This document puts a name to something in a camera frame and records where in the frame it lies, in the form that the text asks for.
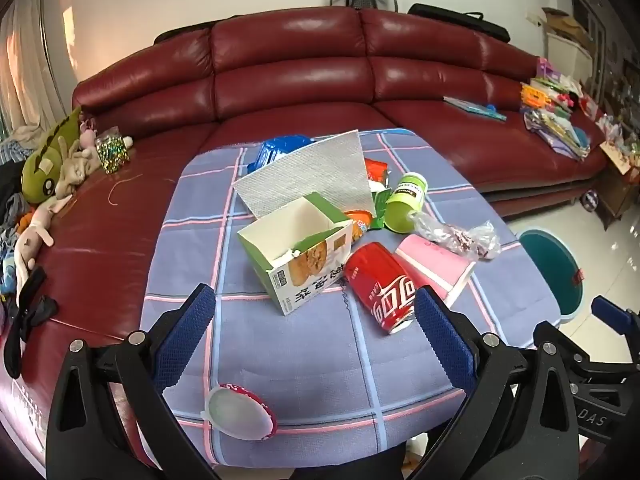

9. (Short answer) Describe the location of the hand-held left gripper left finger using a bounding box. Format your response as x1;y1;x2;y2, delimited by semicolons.
46;283;221;480

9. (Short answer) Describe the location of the white paper towel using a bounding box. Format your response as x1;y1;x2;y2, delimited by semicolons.
233;130;377;221

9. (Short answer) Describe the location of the orange snack packet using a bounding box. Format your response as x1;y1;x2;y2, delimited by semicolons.
363;158;393;193

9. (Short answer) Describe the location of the red leather sofa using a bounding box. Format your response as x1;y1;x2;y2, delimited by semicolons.
0;6;611;480

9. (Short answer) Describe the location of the green plush dinosaur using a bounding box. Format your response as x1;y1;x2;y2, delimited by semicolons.
21;106;83;204

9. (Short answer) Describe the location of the blue plaid tablecloth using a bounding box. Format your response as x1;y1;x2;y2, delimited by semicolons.
140;129;561;468

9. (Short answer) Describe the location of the green white cookie box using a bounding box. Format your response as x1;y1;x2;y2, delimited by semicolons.
237;191;354;317

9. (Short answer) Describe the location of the green plastic canister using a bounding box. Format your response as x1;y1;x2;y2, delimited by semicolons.
382;172;429;235

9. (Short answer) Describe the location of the flat blue book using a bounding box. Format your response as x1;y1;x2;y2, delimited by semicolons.
443;96;508;122

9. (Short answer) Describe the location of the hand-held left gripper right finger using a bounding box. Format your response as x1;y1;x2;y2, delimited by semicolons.
410;285;581;480

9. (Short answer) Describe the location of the clear plastic bag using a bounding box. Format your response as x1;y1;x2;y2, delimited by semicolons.
409;210;502;261

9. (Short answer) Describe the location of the pile of clothes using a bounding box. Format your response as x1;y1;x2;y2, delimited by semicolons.
0;160;31;301

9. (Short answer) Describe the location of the beige curtain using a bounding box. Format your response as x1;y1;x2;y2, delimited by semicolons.
0;0;66;136

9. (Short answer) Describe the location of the pink paper carton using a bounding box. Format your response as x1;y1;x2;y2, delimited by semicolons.
395;233;477;309

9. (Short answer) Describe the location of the glass display cabinet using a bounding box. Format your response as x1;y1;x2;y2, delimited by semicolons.
570;0;640;111

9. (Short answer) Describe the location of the red soda can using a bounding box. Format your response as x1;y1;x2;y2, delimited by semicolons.
343;241;417;336

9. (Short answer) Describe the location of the cardboard box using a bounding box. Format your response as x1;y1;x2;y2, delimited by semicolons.
541;7;596;46

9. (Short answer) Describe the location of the teal trash bin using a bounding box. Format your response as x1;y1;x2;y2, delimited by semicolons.
517;229;584;326

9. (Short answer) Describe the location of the wooden side table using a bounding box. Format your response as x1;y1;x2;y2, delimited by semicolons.
597;150;640;231

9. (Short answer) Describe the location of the pile of small packages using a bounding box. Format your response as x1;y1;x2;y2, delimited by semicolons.
597;110;640;173

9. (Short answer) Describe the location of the white lid with red rim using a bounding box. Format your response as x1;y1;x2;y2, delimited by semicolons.
201;383;277;442

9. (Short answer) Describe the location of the clear bag of beads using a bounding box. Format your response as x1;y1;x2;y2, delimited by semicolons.
95;127;132;175

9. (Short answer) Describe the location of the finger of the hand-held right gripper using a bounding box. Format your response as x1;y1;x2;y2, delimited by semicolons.
533;321;601;376
591;296;640;361

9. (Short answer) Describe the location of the black long bag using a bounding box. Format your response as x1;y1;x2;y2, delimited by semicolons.
407;3;511;43

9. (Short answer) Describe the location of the pile of colourful toys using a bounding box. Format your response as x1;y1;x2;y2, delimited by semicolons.
520;57;601;161

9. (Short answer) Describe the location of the white storage box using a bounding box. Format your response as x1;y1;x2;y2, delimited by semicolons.
545;32;596;81

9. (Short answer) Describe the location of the blue plastic tray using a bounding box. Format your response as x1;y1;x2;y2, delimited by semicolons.
248;134;313;173

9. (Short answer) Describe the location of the black strap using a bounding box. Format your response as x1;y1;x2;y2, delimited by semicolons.
4;266;60;380

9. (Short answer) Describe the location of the pale pink plush toy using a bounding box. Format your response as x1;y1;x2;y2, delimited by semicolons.
54;122;101;200
14;192;76;308

